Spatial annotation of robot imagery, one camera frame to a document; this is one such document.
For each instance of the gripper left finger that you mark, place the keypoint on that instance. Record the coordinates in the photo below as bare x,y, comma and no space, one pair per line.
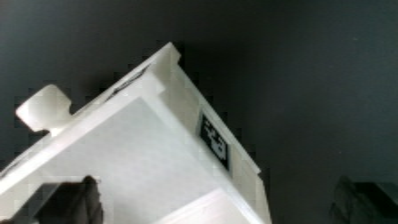
73,206

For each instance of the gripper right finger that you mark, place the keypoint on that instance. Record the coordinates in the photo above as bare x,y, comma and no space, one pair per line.
364,204

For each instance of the white drawer box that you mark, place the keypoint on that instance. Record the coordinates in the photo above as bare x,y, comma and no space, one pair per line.
145,141

